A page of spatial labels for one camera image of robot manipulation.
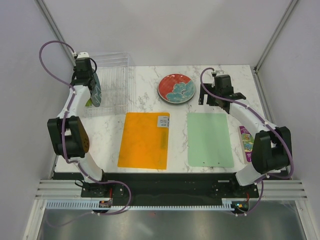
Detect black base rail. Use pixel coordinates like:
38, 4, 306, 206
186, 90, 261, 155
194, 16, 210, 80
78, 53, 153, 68
80, 173, 259, 206

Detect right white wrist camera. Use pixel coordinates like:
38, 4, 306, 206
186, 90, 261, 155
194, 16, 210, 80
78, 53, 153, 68
211, 70, 226, 77

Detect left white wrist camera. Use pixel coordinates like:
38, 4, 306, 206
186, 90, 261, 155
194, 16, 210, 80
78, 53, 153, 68
71, 51, 90, 60

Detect purple children's book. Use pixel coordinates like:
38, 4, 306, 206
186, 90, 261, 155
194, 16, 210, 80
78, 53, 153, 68
238, 125, 254, 164

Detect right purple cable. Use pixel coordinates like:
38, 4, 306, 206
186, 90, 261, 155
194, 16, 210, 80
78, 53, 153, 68
200, 66, 293, 217

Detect mint green cutting mat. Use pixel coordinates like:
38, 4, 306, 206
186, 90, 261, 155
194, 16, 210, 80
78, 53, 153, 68
187, 112, 234, 168

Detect white wire dish rack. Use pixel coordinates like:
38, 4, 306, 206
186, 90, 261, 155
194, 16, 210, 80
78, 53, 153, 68
83, 52, 135, 118

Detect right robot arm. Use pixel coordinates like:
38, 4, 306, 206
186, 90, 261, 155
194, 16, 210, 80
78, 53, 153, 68
199, 74, 294, 197

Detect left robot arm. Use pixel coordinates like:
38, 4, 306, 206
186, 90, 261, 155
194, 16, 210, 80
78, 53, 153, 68
47, 52, 110, 197

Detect red floral plate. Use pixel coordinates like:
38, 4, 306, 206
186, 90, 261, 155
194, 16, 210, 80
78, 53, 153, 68
157, 73, 196, 95

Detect grey-blue plate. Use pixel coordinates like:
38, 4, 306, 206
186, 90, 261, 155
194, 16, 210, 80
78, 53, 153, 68
157, 90, 196, 105

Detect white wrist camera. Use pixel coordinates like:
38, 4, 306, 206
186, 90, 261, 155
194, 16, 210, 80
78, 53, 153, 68
71, 51, 90, 60
211, 70, 226, 77

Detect orange cutting mat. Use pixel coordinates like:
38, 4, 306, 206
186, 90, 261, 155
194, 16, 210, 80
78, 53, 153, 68
117, 112, 170, 170

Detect white slotted cable duct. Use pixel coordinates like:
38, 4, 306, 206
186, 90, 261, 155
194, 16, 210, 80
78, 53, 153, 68
45, 198, 250, 211

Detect white label sticker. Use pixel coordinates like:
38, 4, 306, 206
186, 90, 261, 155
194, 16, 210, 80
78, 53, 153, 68
157, 115, 170, 128

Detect lime green plate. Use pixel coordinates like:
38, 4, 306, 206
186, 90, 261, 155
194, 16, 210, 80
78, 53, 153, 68
85, 99, 92, 107

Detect dark teal branch plate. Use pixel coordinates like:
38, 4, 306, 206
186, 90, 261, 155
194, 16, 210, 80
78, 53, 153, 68
90, 73, 102, 107

